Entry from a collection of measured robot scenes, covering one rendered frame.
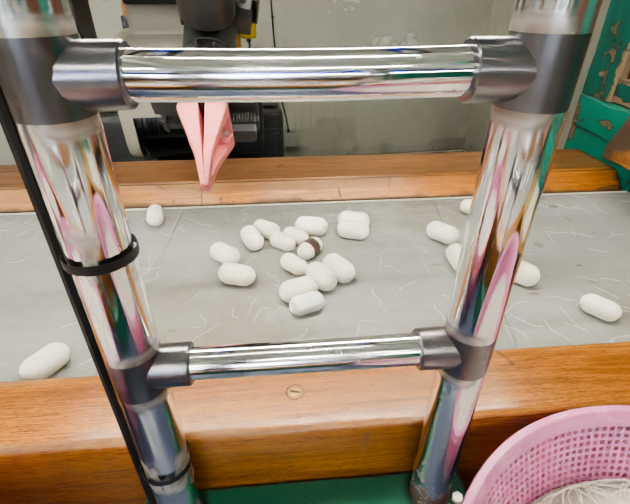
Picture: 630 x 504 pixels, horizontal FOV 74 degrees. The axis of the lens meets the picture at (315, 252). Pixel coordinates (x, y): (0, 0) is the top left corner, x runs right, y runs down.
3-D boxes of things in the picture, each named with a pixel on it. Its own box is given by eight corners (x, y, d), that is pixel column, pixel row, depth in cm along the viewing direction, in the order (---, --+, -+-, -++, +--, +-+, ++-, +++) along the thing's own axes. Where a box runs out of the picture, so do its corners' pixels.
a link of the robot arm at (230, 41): (237, 40, 50) (188, 37, 50) (235, -12, 44) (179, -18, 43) (237, 87, 48) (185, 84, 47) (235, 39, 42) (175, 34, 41)
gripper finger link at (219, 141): (225, 169, 37) (227, 83, 40) (142, 171, 37) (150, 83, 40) (234, 203, 44) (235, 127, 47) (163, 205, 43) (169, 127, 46)
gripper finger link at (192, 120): (253, 169, 37) (252, 83, 41) (170, 170, 37) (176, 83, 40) (258, 203, 44) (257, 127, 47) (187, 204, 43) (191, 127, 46)
